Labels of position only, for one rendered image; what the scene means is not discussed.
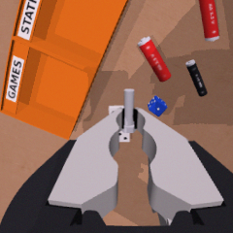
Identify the orange bin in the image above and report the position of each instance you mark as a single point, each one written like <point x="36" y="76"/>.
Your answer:
<point x="53" y="91"/>

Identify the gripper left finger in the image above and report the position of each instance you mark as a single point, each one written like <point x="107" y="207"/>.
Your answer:
<point x="82" y="175"/>

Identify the white domino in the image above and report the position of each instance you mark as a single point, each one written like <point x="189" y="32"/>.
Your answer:
<point x="123" y="137"/>

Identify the red battery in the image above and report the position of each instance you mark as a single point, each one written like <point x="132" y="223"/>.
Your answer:
<point x="154" y="59"/>
<point x="209" y="19"/>

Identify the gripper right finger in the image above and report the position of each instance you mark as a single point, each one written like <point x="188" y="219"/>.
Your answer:
<point x="184" y="177"/>

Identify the black battery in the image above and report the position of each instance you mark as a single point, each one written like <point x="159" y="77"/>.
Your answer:
<point x="196" y="77"/>

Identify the blue die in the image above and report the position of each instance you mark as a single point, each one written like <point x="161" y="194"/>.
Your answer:
<point x="157" y="106"/>

